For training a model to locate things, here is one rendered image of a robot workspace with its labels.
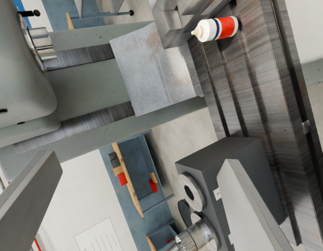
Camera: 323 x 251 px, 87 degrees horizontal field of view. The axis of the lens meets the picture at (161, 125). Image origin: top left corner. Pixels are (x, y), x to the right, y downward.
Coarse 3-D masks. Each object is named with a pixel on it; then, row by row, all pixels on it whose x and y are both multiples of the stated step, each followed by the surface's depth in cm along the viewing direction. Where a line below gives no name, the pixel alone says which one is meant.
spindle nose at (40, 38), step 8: (32, 32) 25; (40, 32) 26; (32, 40) 25; (40, 40) 26; (48, 40) 26; (40, 48) 26; (48, 48) 26; (40, 56) 27; (48, 56) 27; (56, 56) 28
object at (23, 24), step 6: (18, 18) 23; (24, 18) 26; (24, 24) 24; (24, 30) 23; (24, 36) 23; (30, 42) 24; (30, 48) 24; (36, 54) 25; (36, 60) 25; (42, 66) 26; (42, 72) 28
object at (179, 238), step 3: (177, 237) 38; (180, 237) 37; (177, 240) 38; (180, 240) 37; (183, 240) 36; (180, 243) 37; (183, 243) 36; (186, 243) 36; (183, 246) 36; (186, 246) 36; (183, 249) 36; (186, 249) 35; (189, 249) 36
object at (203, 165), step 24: (216, 144) 47; (240, 144) 40; (192, 168) 37; (216, 168) 35; (264, 168) 40; (192, 192) 41; (216, 192) 35; (264, 192) 40; (192, 216) 42; (216, 216) 34; (216, 240) 36
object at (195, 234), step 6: (198, 222) 40; (192, 228) 39; (198, 228) 38; (204, 228) 38; (180, 234) 38; (186, 234) 37; (192, 234) 37; (198, 234) 37; (204, 234) 37; (186, 240) 36; (192, 240) 36; (198, 240) 37; (204, 240) 37; (192, 246) 36; (198, 246) 36
